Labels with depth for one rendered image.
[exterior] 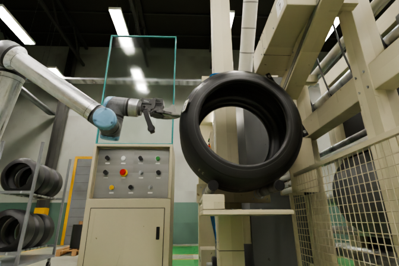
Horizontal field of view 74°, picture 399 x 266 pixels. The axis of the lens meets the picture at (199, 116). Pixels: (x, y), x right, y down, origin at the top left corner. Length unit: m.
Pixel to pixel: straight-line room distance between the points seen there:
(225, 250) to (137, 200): 0.68
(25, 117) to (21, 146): 1.25
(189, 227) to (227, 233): 8.83
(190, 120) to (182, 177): 9.29
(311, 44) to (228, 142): 0.68
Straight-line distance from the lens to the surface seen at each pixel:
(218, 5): 2.10
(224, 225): 1.51
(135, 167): 1.94
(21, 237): 4.69
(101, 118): 1.17
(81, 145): 11.49
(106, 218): 1.89
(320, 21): 1.38
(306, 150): 1.61
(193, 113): 1.19
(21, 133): 12.70
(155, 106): 1.31
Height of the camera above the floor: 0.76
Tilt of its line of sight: 21 degrees up
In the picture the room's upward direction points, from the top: straight up
